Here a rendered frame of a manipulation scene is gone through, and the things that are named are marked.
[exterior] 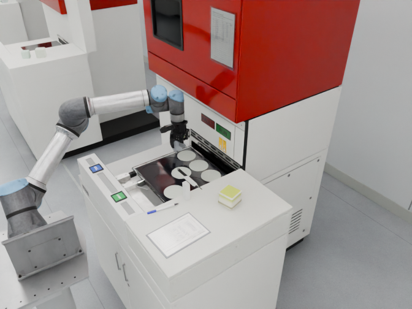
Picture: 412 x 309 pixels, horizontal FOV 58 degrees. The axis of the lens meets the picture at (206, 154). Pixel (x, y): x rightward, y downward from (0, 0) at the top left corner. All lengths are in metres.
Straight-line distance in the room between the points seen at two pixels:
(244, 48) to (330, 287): 1.69
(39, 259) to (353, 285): 1.90
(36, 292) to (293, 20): 1.49
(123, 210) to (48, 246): 0.32
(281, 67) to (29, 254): 1.29
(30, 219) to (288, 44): 1.28
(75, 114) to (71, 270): 0.65
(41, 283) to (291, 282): 1.57
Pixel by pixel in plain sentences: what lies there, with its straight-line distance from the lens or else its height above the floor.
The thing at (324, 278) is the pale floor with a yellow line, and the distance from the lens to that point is 2.68.
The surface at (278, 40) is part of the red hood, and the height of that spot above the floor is 1.56.
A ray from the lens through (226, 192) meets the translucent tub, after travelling 1.56.
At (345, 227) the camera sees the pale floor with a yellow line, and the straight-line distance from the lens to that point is 3.05.
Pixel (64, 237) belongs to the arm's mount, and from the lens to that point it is 1.60.
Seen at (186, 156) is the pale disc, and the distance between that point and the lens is 2.01.
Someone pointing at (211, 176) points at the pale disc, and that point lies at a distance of 1.86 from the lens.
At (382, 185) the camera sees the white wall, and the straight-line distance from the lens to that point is 3.27.
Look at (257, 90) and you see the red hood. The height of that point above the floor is 1.36.
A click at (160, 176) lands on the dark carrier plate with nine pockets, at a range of 1.88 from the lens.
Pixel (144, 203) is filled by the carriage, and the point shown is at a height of 0.88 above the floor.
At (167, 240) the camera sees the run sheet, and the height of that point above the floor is 0.97.
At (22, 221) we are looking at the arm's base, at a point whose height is 1.02.
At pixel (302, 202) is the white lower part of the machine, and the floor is 0.46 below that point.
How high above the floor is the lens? 2.04
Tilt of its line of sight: 34 degrees down
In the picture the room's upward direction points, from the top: straight up
